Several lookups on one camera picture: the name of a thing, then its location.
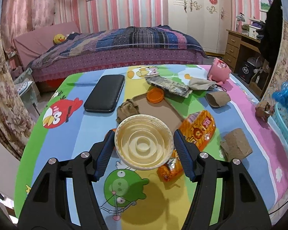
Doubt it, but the brown cardboard piece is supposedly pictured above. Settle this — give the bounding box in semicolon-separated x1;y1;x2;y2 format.
220;128;253;161

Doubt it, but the orange snack wrapper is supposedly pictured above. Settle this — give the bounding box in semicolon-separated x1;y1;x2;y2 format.
157;110;216;182

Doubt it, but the brown paper ball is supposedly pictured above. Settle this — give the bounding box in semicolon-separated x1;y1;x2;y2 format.
255;100;275;123

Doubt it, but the turquoise plastic laundry basket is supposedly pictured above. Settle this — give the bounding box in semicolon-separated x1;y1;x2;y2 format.
273;103;288;144

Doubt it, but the cream plastic lid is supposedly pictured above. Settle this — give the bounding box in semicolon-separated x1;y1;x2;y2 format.
114;114;174;171

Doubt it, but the blue plastic bag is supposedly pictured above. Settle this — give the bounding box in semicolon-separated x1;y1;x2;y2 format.
272;81;288;108

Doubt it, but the brown paper wad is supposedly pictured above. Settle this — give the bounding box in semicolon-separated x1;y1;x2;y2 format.
116;99;140;124

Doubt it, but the orange plastic cap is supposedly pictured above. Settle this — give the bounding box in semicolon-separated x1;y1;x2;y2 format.
146;87;164;104

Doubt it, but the grey printed foil packet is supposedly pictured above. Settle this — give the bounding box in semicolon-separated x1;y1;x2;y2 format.
145;76;192;98

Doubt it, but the floral curtain left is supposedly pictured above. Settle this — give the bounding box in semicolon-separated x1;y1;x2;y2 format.
0;31;35;160

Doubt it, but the floral curtain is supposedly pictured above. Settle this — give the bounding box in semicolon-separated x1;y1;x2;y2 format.
0;31;35;160
262;20;288;105

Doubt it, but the black rectangular case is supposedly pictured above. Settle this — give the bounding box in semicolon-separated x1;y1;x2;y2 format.
84;74;125;113

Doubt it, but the brown rectangular tray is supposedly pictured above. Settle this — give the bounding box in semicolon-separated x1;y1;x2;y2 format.
132;94;184;133

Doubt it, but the white bedside stool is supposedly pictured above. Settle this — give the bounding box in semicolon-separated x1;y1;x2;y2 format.
14;67;40;116

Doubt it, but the black box under desk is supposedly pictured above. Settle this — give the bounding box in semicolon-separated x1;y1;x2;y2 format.
238;61;256;84

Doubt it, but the pink piggy bank mug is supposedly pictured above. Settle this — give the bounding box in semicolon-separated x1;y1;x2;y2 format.
207;58;232;85

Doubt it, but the floral curtain right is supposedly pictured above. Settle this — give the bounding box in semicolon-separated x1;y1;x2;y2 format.
262;20;288;105

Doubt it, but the bed with plaid quilt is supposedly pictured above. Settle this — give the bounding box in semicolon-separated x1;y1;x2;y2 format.
14;22;207;87

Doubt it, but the wooden desk with drawers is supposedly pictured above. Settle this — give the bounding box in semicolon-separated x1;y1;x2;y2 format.
223;30;261;73

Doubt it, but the yellow duck plush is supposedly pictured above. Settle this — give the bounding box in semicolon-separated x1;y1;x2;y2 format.
53;34;66;45

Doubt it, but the desk lamp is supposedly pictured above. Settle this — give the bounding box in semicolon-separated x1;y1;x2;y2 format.
235;12;245;33

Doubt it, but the white wardrobe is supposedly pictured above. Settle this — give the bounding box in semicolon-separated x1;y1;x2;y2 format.
168;0;232;55

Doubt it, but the pink window curtain left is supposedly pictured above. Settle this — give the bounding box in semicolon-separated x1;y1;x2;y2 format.
0;0;55;53

